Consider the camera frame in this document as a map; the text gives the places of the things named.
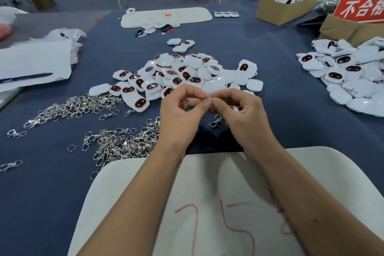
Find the person's left hand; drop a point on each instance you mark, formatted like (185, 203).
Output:
(177, 124)

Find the person's right hand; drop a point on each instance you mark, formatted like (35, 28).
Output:
(249, 124)

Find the person's right forearm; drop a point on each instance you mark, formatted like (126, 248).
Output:
(315, 202)

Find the person's left forearm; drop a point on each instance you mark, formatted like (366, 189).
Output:
(129, 205)

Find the white foam board red marks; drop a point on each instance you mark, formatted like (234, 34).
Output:
(213, 187)

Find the long white foam board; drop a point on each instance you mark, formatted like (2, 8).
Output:
(192, 16)

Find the flat brown cardboard box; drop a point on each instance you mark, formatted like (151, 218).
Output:
(339, 31)

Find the white paper sheet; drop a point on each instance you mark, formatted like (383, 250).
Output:
(33, 59)

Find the black pen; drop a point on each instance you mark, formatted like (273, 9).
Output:
(24, 77)

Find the red sign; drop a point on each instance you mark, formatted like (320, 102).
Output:
(359, 7)

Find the orange bag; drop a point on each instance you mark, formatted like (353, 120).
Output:
(5, 32)

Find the white plastic bag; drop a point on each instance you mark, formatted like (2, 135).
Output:
(11, 14)

